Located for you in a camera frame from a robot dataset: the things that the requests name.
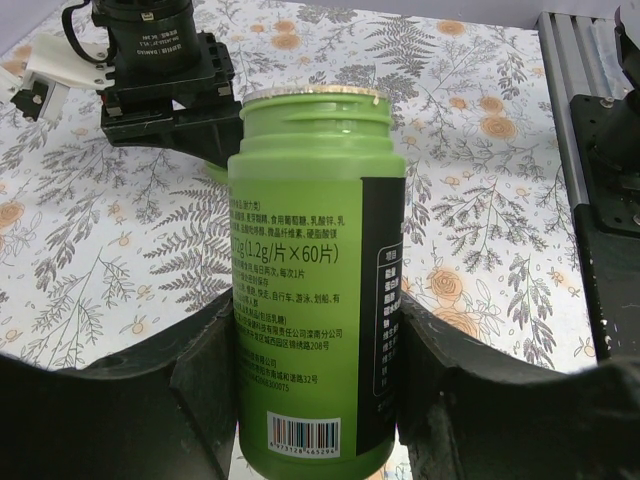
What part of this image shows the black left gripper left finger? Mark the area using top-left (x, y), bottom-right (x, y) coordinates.
top-left (1, 294), bottom-right (237, 479)

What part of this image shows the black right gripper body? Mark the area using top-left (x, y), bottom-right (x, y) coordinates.
top-left (100, 32), bottom-right (235, 148)

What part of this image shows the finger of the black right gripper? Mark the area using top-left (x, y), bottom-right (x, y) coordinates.
top-left (169, 101), bottom-right (243, 171)

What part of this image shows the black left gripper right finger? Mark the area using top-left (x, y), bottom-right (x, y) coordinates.
top-left (398, 296), bottom-right (639, 479)

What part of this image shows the green bottle cap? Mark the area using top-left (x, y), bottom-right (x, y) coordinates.
top-left (205, 162), bottom-right (228, 185)

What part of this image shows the green pill bottle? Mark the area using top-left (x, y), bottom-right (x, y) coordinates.
top-left (228, 85), bottom-right (406, 479)

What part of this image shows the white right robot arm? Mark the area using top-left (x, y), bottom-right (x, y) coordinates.
top-left (61, 0), bottom-right (243, 173)

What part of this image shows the floral table mat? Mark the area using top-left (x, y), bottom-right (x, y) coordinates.
top-left (1, 1), bottom-right (595, 372)

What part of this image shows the aluminium frame rail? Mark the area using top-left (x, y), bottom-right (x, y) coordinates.
top-left (537, 11), bottom-right (629, 207)

